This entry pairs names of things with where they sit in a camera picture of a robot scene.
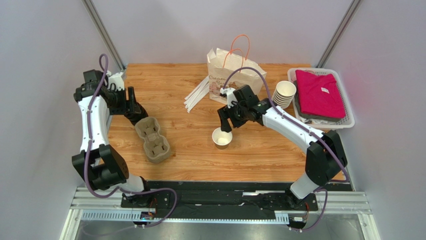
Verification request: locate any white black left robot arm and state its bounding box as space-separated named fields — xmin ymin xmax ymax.
xmin=71 ymin=69 xmax=150 ymax=199

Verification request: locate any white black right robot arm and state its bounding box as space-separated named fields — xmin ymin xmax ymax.
xmin=217 ymin=85 xmax=348 ymax=209

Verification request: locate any white paper takeout bag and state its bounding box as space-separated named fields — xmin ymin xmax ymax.
xmin=206 ymin=34 xmax=267 ymax=104

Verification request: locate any white wrapped straws bundle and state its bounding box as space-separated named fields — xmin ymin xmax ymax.
xmin=184 ymin=76 xmax=209 ymax=113

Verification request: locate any cardboard cup carrier tray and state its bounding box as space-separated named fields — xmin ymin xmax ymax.
xmin=134 ymin=116 xmax=172 ymax=164

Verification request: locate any stack of paper cups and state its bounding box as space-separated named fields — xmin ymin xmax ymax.
xmin=272 ymin=81 xmax=297 ymax=109

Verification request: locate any white crumpled cloth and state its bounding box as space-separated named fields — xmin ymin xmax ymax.
xmin=299 ymin=116 xmax=337 ymax=125

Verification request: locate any pink folded t-shirt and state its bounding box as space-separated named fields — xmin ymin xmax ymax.
xmin=295 ymin=70 xmax=346 ymax=119

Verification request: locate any white plastic laundry basket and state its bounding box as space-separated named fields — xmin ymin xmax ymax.
xmin=287 ymin=67 xmax=355 ymax=130

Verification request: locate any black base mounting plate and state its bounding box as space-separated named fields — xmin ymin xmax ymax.
xmin=120 ymin=180 xmax=354 ymax=221

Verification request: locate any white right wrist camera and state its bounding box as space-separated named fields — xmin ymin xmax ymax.
xmin=220 ymin=87 xmax=238 ymax=109

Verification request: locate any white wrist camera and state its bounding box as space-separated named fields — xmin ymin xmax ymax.
xmin=106 ymin=71 xmax=126 ymax=92
xmin=220 ymin=87 xmax=238 ymax=109

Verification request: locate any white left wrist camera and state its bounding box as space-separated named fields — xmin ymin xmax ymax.
xmin=106 ymin=71 xmax=126 ymax=92

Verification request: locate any aluminium frame rail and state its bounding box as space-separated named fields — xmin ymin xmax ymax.
xmin=60 ymin=181 xmax=380 ymax=240

